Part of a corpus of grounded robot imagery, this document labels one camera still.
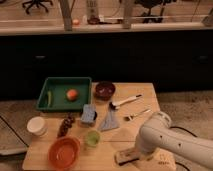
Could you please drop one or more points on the dark red bowl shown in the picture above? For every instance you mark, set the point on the dark red bowl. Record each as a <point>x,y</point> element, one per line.
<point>104,90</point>

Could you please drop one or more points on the black office chair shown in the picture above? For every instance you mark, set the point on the black office chair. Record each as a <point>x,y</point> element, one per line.
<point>149,5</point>

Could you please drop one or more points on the grey blue cloth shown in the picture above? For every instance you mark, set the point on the grey blue cloth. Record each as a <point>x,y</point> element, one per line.
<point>109,122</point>

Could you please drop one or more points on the black chair base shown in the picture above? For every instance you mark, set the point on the black chair base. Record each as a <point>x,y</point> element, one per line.
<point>38,3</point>

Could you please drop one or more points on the dark grape bunch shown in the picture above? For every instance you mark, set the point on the dark grape bunch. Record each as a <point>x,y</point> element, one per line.
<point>65,126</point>

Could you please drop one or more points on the green bean pod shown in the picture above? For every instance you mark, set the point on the green bean pod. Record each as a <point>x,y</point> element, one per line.
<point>49,98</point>

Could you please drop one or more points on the small green cup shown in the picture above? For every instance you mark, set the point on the small green cup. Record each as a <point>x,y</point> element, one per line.
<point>92,138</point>

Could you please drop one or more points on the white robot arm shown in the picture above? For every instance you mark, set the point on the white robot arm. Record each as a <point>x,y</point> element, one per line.
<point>156,133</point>

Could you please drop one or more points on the orange red bowl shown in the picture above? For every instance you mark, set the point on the orange red bowl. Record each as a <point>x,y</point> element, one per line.
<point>63,153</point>

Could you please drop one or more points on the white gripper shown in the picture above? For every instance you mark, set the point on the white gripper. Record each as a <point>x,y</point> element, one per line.
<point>132,154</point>

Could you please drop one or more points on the white cup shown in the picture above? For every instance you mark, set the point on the white cup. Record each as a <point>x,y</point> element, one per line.
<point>37,126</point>

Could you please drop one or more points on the blue sponge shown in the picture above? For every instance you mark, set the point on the blue sponge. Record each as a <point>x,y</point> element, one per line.
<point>89,114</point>

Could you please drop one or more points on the metal fork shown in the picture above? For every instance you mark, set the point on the metal fork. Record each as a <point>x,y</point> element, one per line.
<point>131,117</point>

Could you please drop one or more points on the orange red fruit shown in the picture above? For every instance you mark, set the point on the orange red fruit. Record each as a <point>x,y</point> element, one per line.
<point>72,94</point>

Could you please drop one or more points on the green plastic tray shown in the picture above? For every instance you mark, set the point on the green plastic tray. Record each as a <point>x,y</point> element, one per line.
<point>59,86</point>

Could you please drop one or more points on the small orange ball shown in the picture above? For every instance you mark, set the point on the small orange ball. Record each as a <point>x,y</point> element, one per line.
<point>75,22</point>

